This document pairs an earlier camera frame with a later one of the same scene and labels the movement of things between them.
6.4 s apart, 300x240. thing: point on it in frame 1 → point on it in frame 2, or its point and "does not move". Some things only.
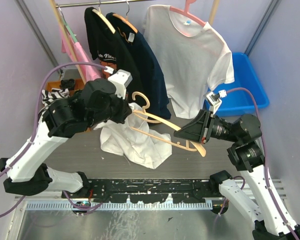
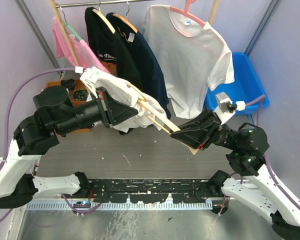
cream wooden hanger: (189, 145) → (145, 102)
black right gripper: (199, 128) does not move
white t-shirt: (118, 138) → (150, 111)
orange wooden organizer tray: (79, 84) does not move
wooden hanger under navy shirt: (125, 19) does not move
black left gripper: (126, 110) does not move
